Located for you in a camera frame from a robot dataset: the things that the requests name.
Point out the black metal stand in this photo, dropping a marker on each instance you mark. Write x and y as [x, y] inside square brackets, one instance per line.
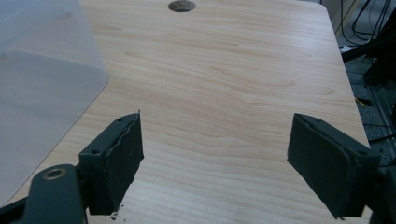
[379, 59]

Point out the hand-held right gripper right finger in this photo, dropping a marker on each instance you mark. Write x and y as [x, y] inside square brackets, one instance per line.
[327, 168]

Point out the metal floor rail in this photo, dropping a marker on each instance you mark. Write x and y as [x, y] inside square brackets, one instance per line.
[384, 105]

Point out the yellow black floor tape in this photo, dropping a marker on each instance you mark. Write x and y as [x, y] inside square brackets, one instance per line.
[362, 101]

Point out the clear plastic storage box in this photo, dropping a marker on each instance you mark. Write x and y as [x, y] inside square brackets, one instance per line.
[46, 93]

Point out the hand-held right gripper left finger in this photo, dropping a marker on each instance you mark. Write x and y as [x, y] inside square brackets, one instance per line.
[115, 168]

